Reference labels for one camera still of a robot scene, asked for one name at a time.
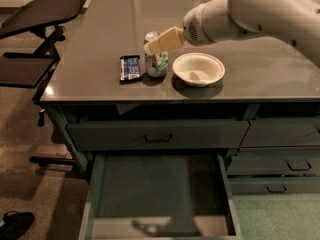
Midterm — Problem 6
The white paper bowl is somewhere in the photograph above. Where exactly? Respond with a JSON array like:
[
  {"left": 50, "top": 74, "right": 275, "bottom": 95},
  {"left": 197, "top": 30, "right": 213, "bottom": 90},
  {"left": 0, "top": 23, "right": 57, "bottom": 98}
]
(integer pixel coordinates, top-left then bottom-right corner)
[{"left": 172, "top": 53, "right": 225, "bottom": 87}]

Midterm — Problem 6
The black shoe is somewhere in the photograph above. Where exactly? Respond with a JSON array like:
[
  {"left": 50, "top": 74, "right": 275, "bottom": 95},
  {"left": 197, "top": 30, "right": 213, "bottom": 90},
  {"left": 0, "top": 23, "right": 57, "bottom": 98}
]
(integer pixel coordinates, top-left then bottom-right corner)
[{"left": 0, "top": 211, "right": 35, "bottom": 240}]

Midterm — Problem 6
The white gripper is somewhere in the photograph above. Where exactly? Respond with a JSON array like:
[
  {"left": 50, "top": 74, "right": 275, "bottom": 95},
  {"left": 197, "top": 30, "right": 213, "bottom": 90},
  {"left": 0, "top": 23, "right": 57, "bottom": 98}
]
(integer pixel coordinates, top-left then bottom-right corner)
[{"left": 144, "top": 0, "right": 234, "bottom": 55}]

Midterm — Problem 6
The closed top drawer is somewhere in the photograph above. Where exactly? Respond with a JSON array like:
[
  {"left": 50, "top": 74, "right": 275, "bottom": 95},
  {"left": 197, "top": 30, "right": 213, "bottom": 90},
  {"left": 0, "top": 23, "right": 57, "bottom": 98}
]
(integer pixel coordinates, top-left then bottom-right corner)
[{"left": 67, "top": 119, "right": 249, "bottom": 151}]

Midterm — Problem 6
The green 7up soda can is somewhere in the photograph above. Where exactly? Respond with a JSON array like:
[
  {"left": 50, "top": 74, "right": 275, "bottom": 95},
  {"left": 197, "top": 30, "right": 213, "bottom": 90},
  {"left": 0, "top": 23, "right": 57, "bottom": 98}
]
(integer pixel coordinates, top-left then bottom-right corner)
[{"left": 143, "top": 31, "right": 169, "bottom": 78}]

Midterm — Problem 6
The open middle drawer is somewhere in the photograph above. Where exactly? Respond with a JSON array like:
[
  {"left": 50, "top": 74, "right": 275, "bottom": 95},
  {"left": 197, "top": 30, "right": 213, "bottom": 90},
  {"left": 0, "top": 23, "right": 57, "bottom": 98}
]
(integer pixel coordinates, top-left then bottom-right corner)
[{"left": 78, "top": 154, "right": 243, "bottom": 240}]

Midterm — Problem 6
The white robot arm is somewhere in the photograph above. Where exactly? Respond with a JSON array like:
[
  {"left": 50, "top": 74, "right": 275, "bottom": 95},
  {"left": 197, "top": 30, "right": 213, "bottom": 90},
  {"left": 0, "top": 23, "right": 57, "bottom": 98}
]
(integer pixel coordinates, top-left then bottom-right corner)
[{"left": 144, "top": 0, "right": 320, "bottom": 66}]

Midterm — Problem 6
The dark blue snack packet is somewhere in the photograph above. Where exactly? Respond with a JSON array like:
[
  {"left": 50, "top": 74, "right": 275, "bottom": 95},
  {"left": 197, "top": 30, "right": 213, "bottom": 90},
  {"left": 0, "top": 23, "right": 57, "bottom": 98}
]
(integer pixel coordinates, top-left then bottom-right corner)
[{"left": 120, "top": 55, "right": 141, "bottom": 82}]

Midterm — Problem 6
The top right drawer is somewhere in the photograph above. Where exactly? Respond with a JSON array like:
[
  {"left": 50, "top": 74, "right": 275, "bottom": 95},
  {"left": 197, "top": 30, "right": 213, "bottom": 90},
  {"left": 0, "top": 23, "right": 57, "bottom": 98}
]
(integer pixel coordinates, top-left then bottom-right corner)
[{"left": 241, "top": 118, "right": 320, "bottom": 148}]

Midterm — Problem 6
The bottom right drawer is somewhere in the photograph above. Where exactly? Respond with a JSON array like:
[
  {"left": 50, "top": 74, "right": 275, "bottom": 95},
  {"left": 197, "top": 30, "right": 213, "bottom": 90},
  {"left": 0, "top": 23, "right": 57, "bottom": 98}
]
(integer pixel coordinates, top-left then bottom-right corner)
[{"left": 229, "top": 177, "right": 320, "bottom": 195}]

